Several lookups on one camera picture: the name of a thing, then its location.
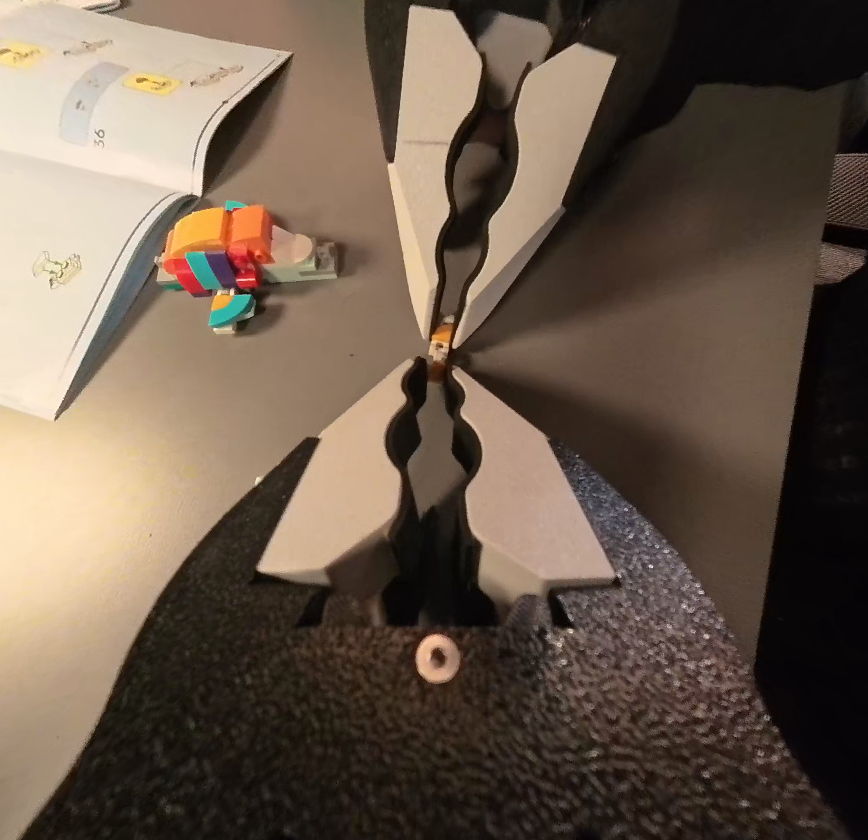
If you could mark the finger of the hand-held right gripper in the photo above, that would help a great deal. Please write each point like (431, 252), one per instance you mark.
(556, 141)
(427, 74)

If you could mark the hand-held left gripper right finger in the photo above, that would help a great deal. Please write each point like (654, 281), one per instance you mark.
(536, 514)

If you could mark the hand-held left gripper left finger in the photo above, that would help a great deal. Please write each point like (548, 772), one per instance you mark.
(332, 514)

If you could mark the orange white lego clip piece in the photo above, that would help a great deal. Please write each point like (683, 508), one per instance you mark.
(443, 335)
(437, 371)

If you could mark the colourful lego model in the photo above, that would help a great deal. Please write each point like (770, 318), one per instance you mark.
(217, 250)

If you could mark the open instruction booklet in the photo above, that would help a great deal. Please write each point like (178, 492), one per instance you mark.
(81, 175)

